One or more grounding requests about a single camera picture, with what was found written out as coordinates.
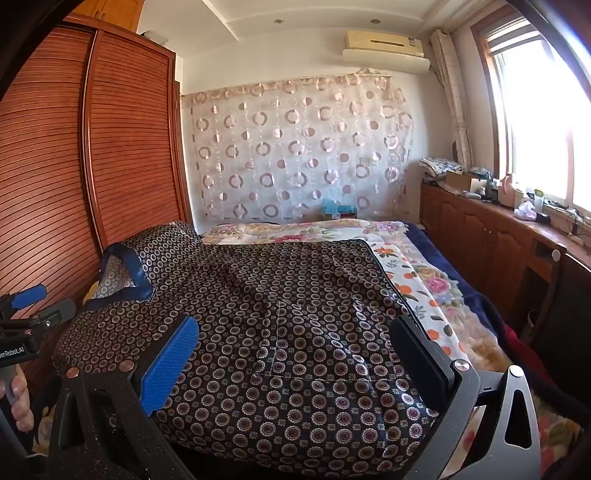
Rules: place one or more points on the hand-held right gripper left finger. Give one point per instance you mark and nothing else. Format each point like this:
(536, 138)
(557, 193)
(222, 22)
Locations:
(171, 364)

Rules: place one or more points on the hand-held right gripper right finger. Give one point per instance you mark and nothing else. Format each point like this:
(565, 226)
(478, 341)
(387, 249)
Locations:
(425, 364)

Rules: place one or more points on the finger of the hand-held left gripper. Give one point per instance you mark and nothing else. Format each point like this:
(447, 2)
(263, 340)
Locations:
(53, 314)
(28, 297)

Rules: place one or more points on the white orange-print cloth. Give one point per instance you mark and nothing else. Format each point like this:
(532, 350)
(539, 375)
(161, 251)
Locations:
(415, 286)

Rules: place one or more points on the dark circle-print shirt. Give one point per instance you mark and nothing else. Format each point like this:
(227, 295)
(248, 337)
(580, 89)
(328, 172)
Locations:
(277, 323)

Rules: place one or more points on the person's left hand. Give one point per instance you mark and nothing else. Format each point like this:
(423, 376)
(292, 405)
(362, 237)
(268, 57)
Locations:
(22, 408)

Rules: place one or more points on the red cloth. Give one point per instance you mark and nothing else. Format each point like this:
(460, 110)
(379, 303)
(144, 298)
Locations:
(526, 355)

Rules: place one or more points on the long wooden cabinet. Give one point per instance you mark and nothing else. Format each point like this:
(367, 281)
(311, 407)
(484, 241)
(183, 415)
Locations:
(480, 235)

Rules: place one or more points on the teal box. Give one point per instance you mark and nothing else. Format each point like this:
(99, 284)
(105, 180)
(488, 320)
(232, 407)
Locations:
(332, 210)

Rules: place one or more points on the crumpled white bag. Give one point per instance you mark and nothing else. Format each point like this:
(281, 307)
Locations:
(525, 211)

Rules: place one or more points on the cardboard box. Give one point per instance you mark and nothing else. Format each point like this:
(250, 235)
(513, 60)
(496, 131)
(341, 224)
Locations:
(457, 180)

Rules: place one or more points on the wooden slatted wardrobe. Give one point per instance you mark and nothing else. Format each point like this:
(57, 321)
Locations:
(129, 138)

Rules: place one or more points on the small black box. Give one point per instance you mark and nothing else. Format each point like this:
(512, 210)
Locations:
(544, 218)

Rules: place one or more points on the teal object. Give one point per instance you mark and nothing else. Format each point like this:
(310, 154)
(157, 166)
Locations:
(480, 174)

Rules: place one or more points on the stack of folded patterned cloth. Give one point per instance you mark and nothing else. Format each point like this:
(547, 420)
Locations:
(438, 166)

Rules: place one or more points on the circle-print sheer curtain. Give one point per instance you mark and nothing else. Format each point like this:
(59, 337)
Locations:
(295, 147)

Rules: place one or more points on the window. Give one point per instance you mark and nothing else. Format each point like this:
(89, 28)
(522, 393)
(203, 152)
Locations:
(531, 115)

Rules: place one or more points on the tied pale window curtain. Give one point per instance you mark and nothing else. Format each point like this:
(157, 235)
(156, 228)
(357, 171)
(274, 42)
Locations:
(450, 92)

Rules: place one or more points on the white bundle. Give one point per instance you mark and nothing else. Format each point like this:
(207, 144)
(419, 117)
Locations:
(151, 34)

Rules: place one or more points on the wooden overhead cupboard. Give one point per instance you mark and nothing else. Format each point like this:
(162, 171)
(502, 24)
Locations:
(111, 14)

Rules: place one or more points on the wall air conditioner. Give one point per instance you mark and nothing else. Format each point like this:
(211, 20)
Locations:
(383, 46)

